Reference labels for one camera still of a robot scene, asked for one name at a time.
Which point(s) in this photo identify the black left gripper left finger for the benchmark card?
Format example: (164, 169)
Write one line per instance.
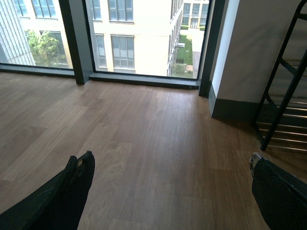
(56, 205)

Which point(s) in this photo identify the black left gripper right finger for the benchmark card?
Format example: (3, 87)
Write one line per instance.
(280, 196)

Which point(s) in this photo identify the black metal shoe rack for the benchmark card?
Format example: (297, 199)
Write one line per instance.
(280, 120)

